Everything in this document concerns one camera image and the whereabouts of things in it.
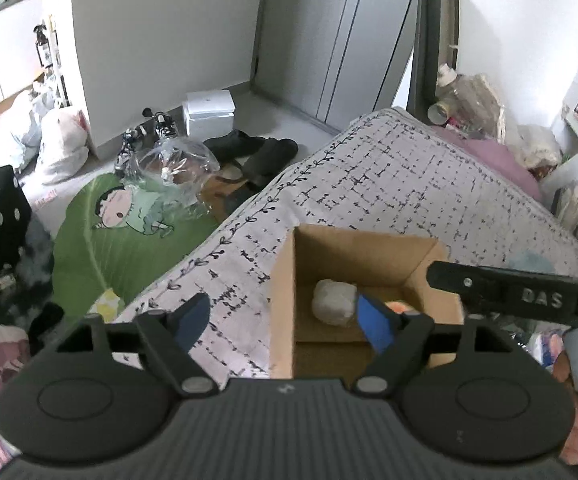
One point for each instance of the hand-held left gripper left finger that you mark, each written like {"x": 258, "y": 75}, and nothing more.
{"x": 192, "y": 320}

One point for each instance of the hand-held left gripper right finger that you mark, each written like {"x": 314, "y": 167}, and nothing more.
{"x": 376, "y": 324}

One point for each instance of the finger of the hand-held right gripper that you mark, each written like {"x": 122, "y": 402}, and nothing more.
{"x": 451, "y": 276}

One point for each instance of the grey soft ball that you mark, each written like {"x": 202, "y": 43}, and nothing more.
{"x": 334, "y": 302}

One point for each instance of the brown cardboard box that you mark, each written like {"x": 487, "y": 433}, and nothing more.
{"x": 319, "y": 355}

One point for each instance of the orange soft toy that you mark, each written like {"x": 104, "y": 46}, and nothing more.
{"x": 400, "y": 306}

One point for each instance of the green leaf-shaped cartoon cushion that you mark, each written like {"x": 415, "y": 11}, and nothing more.
{"x": 119, "y": 245}

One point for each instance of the white black-patterned bed blanket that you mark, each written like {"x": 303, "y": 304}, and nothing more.
{"x": 394, "y": 180}

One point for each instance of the pink pillow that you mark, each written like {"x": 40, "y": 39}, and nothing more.
{"x": 499, "y": 160}

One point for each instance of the white lace bundle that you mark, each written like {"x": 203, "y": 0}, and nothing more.
{"x": 539, "y": 147}

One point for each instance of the clear plastic bag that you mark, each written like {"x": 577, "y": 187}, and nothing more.
{"x": 179, "y": 165}

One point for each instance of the grey fuzzy blanket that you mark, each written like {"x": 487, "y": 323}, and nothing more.
{"x": 39, "y": 260}

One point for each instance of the crumpled clear plastic wrap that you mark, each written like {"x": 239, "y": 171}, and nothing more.
{"x": 481, "y": 102}

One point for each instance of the pair of black shoes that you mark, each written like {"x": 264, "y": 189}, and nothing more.
{"x": 259, "y": 152}

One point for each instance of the clear plastic bottle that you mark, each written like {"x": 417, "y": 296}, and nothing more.
{"x": 448, "y": 85}

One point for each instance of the pair of black-white sneakers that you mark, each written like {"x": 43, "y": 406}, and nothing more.
{"x": 161, "y": 127}

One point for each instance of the white square box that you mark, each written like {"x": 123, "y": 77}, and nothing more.
{"x": 209, "y": 115}

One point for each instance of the white plastic bags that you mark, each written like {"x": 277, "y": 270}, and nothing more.
{"x": 61, "y": 140}

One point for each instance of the dark bed headboard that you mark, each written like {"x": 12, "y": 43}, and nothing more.
{"x": 426, "y": 50}

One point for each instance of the grey wardrobe doors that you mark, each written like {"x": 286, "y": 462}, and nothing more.
{"x": 339, "y": 35}

